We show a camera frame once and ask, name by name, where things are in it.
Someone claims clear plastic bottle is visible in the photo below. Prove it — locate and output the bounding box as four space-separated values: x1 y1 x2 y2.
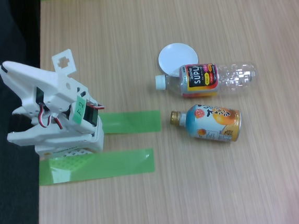
153 58 259 102

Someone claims orange juice bottle can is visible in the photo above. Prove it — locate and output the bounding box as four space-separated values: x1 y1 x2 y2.
168 99 244 148

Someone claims white round plate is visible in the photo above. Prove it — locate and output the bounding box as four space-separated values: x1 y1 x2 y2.
156 41 200 78

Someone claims red white black servo cable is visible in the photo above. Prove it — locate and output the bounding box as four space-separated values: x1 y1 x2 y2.
85 99 105 111
36 100 63 132

